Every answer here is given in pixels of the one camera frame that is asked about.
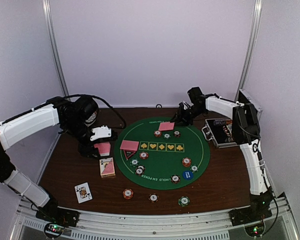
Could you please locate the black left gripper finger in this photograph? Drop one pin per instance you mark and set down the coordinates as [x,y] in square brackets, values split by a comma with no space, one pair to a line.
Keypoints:
[86,153]
[97,152]

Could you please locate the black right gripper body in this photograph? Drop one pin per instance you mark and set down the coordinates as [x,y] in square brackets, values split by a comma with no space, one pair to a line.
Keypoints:
[191,112]

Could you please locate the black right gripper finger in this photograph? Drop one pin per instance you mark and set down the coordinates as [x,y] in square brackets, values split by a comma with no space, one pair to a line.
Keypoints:
[184,122]
[177,118]

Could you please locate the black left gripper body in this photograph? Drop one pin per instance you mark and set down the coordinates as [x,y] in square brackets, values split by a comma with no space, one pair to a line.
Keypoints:
[81,146]

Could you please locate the red backed card deck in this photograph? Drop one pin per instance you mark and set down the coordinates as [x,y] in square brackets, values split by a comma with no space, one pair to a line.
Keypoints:
[104,148]

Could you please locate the face down card top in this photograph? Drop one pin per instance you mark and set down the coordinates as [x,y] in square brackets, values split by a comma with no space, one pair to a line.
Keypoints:
[166,126]

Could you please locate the face down card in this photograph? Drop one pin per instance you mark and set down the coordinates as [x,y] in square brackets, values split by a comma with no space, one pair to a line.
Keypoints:
[129,145]
[166,126]

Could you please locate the jack of clubs card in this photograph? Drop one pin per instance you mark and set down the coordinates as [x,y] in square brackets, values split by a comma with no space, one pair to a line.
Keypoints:
[83,193]

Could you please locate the black chips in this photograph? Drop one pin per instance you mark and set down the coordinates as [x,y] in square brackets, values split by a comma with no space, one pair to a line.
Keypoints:
[140,170]

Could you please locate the red five chip stack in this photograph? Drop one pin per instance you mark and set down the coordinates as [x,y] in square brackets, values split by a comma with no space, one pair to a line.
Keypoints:
[128,193]

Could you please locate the blue small blind button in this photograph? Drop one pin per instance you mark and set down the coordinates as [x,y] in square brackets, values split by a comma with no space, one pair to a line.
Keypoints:
[188,175]

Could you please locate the black chip bottom mat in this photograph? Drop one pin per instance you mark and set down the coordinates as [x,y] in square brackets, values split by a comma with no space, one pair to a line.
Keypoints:
[175,179]

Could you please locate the black hundred chip stack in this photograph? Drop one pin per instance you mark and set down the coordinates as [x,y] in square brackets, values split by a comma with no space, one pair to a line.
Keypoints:
[153,197]

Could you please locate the green chip stack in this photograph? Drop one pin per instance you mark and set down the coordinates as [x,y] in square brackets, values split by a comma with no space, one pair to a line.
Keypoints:
[183,201]

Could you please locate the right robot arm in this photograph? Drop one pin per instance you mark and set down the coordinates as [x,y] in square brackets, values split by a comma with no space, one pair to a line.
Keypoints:
[245,132]

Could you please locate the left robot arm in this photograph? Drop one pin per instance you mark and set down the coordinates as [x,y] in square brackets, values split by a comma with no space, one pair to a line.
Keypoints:
[25,136]

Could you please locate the gold playing card box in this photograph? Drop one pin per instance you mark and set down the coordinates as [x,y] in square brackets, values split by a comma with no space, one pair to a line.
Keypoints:
[107,167]

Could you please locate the floral patterned plate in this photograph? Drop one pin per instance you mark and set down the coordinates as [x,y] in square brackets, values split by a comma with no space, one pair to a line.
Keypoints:
[92,118]

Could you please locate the black red triangle button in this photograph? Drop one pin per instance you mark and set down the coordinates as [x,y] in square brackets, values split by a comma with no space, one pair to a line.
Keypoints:
[128,154]

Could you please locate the aluminium poker chip case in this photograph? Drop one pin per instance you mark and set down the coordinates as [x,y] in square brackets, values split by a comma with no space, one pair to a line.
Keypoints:
[219,130]

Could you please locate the green round poker mat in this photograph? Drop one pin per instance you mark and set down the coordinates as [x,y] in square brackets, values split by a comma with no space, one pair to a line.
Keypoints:
[165,155]

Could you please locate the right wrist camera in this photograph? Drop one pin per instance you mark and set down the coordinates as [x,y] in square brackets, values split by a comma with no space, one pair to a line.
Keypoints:
[196,98]

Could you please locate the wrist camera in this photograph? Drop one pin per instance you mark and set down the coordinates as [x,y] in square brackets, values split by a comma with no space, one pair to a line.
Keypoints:
[100,132]
[196,98]

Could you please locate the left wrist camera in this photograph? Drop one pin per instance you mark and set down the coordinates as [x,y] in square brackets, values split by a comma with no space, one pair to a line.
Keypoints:
[100,132]

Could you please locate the right aluminium frame post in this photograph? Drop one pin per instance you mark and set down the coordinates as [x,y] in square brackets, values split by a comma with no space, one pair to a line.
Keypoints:
[253,35]

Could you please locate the aluminium frame post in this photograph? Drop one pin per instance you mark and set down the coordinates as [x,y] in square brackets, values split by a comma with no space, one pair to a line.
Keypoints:
[253,35]
[54,47]

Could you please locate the aluminium front rail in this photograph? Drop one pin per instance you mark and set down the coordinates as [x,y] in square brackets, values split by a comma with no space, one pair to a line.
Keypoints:
[215,225]

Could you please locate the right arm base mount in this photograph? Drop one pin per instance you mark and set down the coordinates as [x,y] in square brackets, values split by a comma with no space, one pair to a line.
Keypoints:
[244,216]

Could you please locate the left aluminium frame post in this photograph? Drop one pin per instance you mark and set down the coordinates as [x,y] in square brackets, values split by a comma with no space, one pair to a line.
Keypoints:
[54,47]

